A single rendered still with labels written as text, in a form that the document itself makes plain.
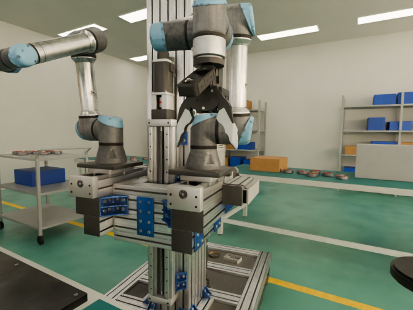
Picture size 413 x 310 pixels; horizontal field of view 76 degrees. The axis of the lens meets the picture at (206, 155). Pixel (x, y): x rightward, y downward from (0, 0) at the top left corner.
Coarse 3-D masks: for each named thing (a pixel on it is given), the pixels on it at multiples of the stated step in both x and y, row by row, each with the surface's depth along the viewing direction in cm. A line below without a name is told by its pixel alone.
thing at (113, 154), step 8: (104, 144) 126; (112, 144) 126; (120, 144) 129; (104, 152) 125; (112, 152) 126; (120, 152) 129; (96, 160) 126; (104, 160) 124; (112, 160) 125; (120, 160) 128
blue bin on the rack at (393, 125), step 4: (388, 124) 521; (392, 124) 510; (396, 124) 507; (404, 124) 501; (408, 124) 499; (388, 128) 519; (392, 128) 511; (396, 128) 507; (404, 128) 502; (408, 128) 499
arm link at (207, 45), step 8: (200, 40) 57; (208, 40) 56; (216, 40) 57; (224, 40) 58; (192, 48) 61; (200, 48) 57; (208, 48) 56; (216, 48) 57; (224, 48) 59; (192, 56) 60; (200, 56) 58; (208, 56) 57; (216, 56) 58; (224, 56) 59
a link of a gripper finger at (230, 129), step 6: (222, 108) 57; (222, 114) 57; (222, 120) 57; (228, 120) 57; (228, 126) 57; (234, 126) 57; (228, 132) 57; (234, 132) 57; (234, 138) 57; (234, 144) 57
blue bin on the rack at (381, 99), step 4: (376, 96) 520; (380, 96) 517; (384, 96) 514; (388, 96) 511; (392, 96) 508; (376, 100) 521; (380, 100) 517; (384, 100) 514; (388, 100) 511; (392, 100) 508; (372, 104) 556; (376, 104) 521; (380, 104) 518; (384, 104) 515; (388, 104) 511; (392, 104) 509
